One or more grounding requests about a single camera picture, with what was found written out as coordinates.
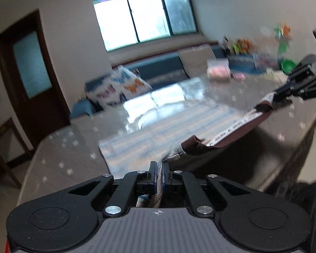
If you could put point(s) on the butterfly print pillow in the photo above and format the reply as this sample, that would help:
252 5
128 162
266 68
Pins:
118 88

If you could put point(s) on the grey star-patterned table cover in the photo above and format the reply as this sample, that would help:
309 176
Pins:
68 152

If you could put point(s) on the blue sofa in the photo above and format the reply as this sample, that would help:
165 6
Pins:
158 66

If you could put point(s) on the dark wooden door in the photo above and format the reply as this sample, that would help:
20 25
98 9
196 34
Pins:
29 76

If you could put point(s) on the dark wooden desk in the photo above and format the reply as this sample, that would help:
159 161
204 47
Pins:
5 150

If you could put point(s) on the colourful pinwheel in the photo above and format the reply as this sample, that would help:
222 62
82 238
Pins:
283 35

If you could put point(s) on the plain beige pillow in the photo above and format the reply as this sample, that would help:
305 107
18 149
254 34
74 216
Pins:
196 60

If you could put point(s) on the green-framed window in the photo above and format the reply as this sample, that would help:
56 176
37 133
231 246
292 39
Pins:
144 15

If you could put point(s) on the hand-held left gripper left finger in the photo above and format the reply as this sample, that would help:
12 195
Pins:
153 179

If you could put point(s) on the clear box with pink contents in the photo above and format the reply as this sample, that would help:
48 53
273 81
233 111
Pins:
218 69

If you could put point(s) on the green plastic bowl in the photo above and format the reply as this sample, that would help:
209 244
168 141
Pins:
287 66

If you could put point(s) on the orange plush toy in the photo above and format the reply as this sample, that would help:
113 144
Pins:
245 45

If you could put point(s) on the blue beige striped sweater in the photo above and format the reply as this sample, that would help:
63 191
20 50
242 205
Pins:
173 126

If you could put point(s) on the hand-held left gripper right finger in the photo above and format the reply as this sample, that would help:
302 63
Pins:
166 179

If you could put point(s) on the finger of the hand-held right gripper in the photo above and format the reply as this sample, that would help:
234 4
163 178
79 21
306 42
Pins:
302 66
285 91

